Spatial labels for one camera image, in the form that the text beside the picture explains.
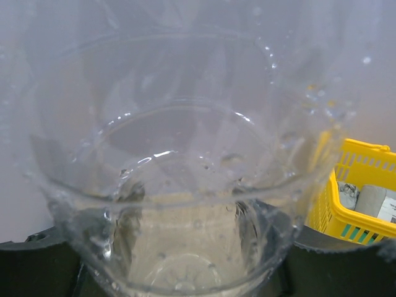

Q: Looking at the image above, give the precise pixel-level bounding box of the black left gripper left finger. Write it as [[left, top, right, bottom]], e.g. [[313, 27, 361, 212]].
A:
[[1, 227, 80, 296]]

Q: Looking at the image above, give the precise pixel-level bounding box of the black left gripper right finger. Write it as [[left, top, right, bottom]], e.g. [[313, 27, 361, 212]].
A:
[[282, 226, 395, 296]]

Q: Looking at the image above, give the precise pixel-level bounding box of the clear plastic bottle small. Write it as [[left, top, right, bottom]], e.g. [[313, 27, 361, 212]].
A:
[[1, 1, 382, 296]]

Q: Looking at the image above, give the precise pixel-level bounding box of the grey wrapped tissue roll rear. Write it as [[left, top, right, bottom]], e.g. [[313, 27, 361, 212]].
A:
[[337, 181, 359, 210]]

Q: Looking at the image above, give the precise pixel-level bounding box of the yellow plastic shopping basket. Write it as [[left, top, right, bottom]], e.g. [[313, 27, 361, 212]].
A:
[[306, 139, 395, 245]]

